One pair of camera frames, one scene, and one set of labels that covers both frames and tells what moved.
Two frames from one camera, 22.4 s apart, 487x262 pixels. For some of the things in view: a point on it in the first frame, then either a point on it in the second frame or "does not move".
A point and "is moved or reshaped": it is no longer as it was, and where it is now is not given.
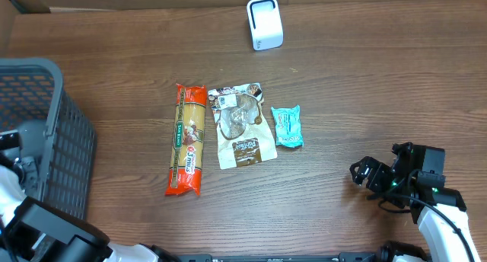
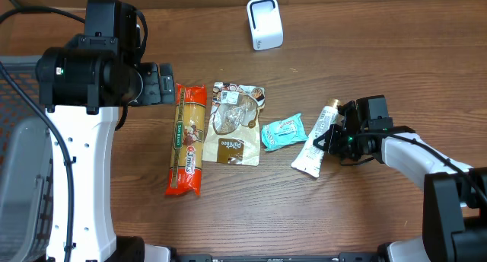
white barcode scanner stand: x=265 y=23 does not move
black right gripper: x=376 y=186 to x=332 y=146
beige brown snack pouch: x=243 y=135 is moved or reshaped
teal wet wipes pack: x=288 y=126 is moved or reshaped
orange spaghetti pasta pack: x=187 y=152 does not move
